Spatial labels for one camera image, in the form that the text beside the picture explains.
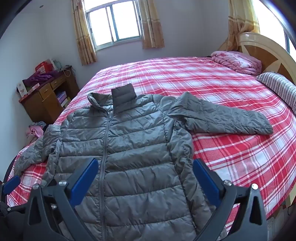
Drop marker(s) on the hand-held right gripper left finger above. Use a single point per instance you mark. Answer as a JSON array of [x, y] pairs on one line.
[[85, 178]]

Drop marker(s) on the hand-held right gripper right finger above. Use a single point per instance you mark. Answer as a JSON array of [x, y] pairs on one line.
[[205, 180]]

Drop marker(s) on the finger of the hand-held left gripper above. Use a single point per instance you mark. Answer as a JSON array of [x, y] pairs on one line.
[[11, 183]]

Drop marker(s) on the grey puffer jacket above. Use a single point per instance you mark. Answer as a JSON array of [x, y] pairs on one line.
[[138, 150]]

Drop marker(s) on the pile of pink clothes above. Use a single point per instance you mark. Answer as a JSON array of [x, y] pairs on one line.
[[34, 132]]

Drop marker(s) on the dark bed footboard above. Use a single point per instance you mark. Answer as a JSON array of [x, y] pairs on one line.
[[8, 169]]

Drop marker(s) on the bed with red plaid sheet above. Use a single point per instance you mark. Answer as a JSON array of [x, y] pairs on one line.
[[231, 150]]

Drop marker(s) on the stack of boxes under desk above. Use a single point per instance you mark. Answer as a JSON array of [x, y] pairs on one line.
[[62, 99]]

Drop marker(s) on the brown wooden desk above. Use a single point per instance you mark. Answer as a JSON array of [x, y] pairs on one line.
[[44, 102]]

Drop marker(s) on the flat red box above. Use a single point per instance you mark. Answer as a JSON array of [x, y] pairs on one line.
[[31, 91]]

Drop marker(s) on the white carton with red print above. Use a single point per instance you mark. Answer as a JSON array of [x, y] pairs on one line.
[[22, 89]]

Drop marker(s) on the purple cloth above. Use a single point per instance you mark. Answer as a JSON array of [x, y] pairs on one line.
[[39, 77]]

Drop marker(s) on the pale green jug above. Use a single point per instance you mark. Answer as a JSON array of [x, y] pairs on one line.
[[57, 64]]

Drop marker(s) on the striped pillow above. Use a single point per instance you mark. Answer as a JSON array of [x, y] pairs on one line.
[[282, 90]]

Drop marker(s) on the red gift box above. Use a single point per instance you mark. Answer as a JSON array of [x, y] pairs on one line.
[[44, 66]]

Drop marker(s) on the pink folded quilt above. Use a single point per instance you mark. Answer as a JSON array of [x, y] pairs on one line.
[[235, 61]]

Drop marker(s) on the wooden bed headboard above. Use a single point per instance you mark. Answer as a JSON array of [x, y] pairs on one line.
[[261, 51]]

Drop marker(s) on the yellow patterned curtain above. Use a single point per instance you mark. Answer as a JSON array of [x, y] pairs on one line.
[[151, 25], [240, 20], [83, 34]]

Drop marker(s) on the sliding window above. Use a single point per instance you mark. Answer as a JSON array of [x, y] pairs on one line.
[[113, 23]]

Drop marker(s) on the window beside headboard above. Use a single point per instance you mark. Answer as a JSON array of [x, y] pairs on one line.
[[270, 18]]

